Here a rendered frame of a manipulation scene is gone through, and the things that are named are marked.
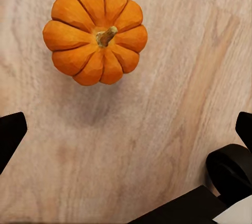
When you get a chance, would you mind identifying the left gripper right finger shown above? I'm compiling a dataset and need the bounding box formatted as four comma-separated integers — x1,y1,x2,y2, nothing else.
235,112,252,154

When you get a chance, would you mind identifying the pumpkin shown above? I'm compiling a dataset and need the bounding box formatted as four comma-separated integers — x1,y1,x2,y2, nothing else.
43,0,148,86

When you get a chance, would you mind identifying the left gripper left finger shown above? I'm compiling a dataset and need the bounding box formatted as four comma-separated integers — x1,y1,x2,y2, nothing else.
0,112,27,175

